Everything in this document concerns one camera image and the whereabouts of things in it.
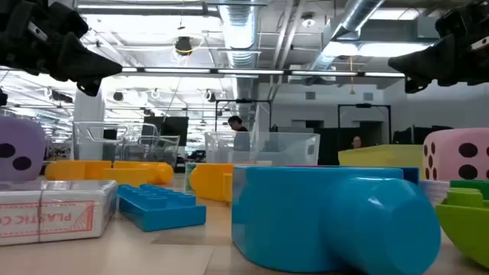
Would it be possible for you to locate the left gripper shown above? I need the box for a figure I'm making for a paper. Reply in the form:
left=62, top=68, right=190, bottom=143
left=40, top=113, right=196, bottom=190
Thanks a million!
left=0, top=0, right=124, bottom=98

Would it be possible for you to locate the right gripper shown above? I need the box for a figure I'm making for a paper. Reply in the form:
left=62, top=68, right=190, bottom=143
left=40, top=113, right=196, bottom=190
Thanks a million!
left=387, top=0, right=489, bottom=95

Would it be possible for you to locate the pink plush die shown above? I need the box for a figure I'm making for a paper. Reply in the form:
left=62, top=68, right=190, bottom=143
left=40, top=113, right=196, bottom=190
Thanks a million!
left=422, top=128, right=489, bottom=183

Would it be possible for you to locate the purple plush die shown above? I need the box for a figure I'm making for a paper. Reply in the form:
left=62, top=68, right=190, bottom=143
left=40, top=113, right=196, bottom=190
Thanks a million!
left=0, top=115, right=47, bottom=183

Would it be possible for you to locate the large blue toy brick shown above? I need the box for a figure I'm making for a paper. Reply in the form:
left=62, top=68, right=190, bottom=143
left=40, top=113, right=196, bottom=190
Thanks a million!
left=286, top=165, right=420, bottom=185

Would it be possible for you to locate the large yellow toy brick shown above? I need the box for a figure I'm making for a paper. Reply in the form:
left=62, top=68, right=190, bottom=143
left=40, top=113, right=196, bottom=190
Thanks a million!
left=101, top=160, right=175, bottom=186
left=189, top=163, right=235, bottom=203

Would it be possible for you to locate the large clear plastic bin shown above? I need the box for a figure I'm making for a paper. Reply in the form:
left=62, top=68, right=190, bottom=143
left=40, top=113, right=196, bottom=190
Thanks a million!
left=72, top=121, right=181, bottom=170

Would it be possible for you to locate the black monitor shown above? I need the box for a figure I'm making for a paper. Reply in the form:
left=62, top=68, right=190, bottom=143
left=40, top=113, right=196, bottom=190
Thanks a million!
left=141, top=115, right=190, bottom=147

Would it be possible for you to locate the yellow plastic bin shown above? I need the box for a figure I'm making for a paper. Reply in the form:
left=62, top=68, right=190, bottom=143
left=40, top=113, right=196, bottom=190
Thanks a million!
left=338, top=144, right=425, bottom=181

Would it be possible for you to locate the small dark green brick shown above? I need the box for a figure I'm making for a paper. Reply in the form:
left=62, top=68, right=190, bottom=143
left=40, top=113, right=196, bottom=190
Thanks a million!
left=449, top=179, right=489, bottom=191

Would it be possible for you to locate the long light strip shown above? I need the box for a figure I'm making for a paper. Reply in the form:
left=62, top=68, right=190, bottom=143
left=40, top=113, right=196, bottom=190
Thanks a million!
left=121, top=66, right=406, bottom=79

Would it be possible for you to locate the lime green toy brick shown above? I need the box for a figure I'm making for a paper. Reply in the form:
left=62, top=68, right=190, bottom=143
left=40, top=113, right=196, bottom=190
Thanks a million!
left=435, top=186, right=489, bottom=269

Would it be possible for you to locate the flat blue toy brick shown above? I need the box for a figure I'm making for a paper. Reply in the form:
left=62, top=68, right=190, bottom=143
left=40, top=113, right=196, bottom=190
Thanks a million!
left=116, top=183, right=207, bottom=233

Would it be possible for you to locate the small clear plastic bin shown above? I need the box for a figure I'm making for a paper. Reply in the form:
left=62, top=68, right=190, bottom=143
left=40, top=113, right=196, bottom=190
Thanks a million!
left=204, top=131, right=321, bottom=167

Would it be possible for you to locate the blue single-stud toy block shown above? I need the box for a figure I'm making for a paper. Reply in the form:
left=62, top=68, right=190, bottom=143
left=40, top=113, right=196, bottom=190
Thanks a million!
left=231, top=164, right=442, bottom=275

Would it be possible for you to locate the black workstation frame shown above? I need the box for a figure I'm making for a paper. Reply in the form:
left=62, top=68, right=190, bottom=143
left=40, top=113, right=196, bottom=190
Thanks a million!
left=214, top=98, right=274, bottom=133
left=337, top=102, right=393, bottom=148

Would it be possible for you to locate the black overhead camera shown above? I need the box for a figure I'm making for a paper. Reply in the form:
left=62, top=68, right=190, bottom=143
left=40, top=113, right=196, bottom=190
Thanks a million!
left=174, top=35, right=194, bottom=57

